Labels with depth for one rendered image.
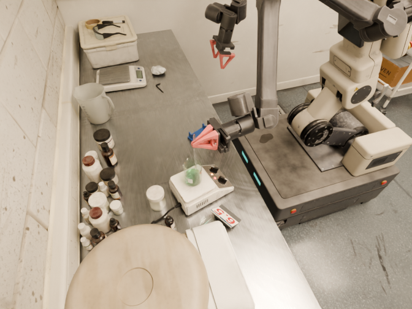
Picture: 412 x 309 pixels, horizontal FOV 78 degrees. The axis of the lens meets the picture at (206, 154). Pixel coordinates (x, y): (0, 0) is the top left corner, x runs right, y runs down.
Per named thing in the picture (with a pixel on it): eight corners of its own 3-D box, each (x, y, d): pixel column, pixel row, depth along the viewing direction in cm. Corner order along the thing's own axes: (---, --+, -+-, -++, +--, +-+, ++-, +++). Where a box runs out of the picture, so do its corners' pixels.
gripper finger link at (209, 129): (198, 147, 70) (227, 136, 73) (187, 130, 74) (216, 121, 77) (198, 162, 75) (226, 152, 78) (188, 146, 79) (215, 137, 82)
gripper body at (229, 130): (225, 139, 72) (247, 130, 74) (208, 118, 78) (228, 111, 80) (224, 154, 77) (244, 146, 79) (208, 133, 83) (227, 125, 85)
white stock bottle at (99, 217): (115, 228, 85) (106, 214, 78) (99, 236, 84) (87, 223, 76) (110, 216, 89) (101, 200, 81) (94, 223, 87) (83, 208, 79)
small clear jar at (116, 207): (122, 204, 92) (119, 197, 88) (125, 212, 89) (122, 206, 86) (111, 208, 90) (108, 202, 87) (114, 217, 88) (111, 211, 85)
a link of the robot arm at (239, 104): (278, 124, 77) (267, 121, 85) (270, 86, 74) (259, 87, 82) (240, 136, 76) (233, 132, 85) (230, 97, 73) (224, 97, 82)
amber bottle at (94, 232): (97, 251, 81) (86, 238, 73) (98, 239, 83) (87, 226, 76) (110, 249, 81) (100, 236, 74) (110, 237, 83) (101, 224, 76)
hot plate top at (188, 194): (198, 164, 93) (198, 163, 93) (216, 188, 87) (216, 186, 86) (169, 178, 89) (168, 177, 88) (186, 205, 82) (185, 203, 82)
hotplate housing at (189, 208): (214, 168, 102) (215, 155, 96) (234, 191, 95) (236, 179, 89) (164, 193, 95) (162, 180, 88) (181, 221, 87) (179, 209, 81)
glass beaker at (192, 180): (205, 184, 87) (205, 169, 81) (188, 190, 85) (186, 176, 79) (197, 169, 91) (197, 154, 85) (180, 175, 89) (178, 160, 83)
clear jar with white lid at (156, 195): (162, 214, 89) (159, 202, 83) (146, 209, 90) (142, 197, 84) (169, 199, 93) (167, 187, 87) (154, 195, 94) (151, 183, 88)
